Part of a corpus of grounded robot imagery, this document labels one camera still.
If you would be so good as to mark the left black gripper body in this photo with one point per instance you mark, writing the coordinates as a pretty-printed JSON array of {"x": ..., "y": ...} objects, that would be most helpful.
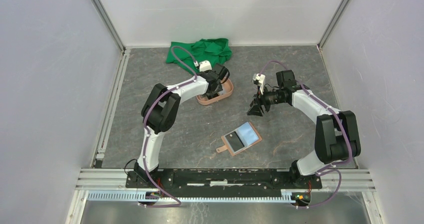
[{"x": 218, "y": 89}]

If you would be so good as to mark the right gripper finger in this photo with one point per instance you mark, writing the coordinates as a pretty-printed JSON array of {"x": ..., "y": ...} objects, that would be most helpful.
[
  {"x": 255, "y": 110},
  {"x": 257, "y": 99}
]

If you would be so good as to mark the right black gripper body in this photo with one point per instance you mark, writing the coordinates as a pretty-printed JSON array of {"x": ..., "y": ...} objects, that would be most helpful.
[{"x": 271, "y": 97}]

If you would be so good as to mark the pink oval tray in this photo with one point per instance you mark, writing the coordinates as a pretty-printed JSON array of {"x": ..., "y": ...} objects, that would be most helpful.
[{"x": 227, "y": 90}]

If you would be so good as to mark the brown leather card holder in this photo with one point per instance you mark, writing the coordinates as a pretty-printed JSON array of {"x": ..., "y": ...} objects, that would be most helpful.
[{"x": 247, "y": 133}]

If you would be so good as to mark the black card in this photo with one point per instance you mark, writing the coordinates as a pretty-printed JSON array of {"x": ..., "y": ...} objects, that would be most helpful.
[{"x": 234, "y": 141}]

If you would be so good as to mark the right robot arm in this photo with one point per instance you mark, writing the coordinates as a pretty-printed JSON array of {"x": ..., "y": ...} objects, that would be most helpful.
[{"x": 336, "y": 140}]

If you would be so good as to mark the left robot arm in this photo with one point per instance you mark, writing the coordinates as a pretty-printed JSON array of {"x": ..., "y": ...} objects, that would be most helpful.
[{"x": 160, "y": 110}]

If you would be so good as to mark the green cloth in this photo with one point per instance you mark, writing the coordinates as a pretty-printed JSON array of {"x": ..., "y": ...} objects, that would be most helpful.
[{"x": 216, "y": 51}]

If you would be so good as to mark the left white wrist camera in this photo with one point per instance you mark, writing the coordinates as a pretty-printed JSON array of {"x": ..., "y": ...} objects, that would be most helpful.
[{"x": 203, "y": 66}]

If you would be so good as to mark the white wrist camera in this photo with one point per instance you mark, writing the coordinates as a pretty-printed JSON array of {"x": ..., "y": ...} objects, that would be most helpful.
[
  {"x": 259, "y": 80},
  {"x": 203, "y": 66}
]

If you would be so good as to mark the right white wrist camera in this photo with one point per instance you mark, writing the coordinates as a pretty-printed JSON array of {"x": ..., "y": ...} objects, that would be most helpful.
[{"x": 259, "y": 80}]

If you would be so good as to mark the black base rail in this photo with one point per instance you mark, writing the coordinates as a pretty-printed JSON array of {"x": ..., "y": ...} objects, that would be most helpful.
[{"x": 224, "y": 182}]

